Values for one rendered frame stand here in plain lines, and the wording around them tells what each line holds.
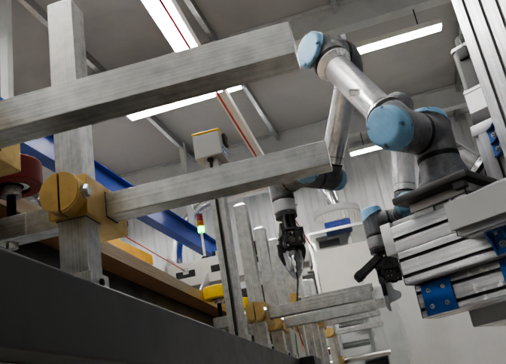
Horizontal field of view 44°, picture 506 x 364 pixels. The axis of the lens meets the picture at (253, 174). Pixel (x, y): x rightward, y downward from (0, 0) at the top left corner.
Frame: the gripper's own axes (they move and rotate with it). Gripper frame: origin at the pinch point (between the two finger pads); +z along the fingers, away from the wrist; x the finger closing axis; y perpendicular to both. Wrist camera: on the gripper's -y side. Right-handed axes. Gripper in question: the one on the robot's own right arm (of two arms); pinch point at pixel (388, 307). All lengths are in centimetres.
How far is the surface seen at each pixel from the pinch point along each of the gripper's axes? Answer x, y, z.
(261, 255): -30.7, -34.3, -18.9
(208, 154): -83, -34, -33
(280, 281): -5.7, -33.6, -15.0
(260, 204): 873, -178, -345
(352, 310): -26.5, -10.5, 2.5
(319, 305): -51, -18, 3
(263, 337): -56, -33, 9
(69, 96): -176, -23, 1
